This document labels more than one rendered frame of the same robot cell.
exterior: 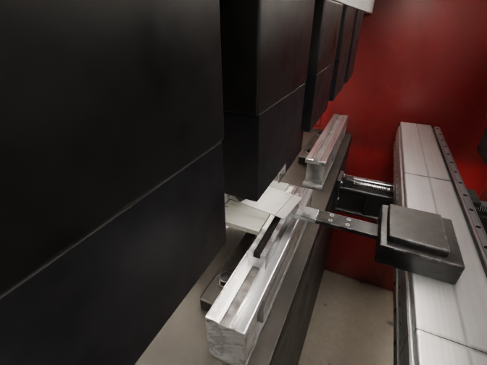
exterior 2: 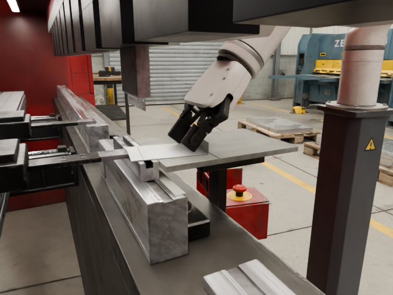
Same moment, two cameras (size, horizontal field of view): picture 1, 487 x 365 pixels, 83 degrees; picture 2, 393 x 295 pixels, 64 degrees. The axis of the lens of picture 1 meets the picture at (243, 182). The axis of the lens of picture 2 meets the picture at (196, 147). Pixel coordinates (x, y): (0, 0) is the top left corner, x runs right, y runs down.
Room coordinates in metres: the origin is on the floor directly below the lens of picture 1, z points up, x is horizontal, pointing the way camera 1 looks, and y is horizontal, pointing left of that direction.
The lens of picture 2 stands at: (0.85, -0.42, 1.16)
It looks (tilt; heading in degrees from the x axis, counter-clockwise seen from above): 16 degrees down; 129
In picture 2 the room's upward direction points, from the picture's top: straight up
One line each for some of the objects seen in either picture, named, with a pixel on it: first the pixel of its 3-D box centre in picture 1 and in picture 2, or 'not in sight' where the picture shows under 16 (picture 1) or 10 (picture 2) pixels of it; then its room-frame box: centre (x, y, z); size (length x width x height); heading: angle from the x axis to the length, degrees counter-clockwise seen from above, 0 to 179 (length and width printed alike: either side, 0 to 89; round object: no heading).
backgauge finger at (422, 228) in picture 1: (366, 224); (41, 158); (0.38, -0.21, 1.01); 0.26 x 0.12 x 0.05; 65
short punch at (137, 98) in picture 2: (289, 146); (134, 77); (0.45, -0.08, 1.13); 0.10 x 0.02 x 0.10; 155
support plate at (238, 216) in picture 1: (218, 192); (213, 145); (0.51, 0.05, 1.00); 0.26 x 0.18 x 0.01; 65
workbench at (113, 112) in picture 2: not in sight; (102, 83); (-3.90, 2.86, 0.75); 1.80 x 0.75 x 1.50; 149
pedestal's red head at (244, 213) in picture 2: not in sight; (230, 199); (0.38, 0.32, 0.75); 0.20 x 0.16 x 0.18; 144
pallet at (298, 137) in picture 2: not in sight; (276, 130); (-1.23, 4.19, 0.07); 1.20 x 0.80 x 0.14; 147
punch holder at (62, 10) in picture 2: not in sight; (76, 30); (-0.25, 0.25, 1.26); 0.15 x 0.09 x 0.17; 155
